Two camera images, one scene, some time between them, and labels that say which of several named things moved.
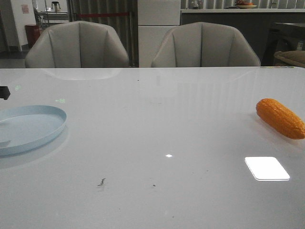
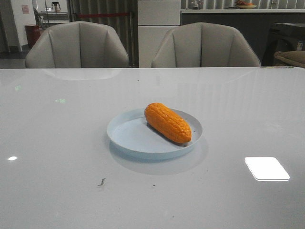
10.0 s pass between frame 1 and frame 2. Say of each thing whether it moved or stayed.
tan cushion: stayed
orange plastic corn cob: moved
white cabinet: stayed
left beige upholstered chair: stayed
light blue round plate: moved
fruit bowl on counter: stayed
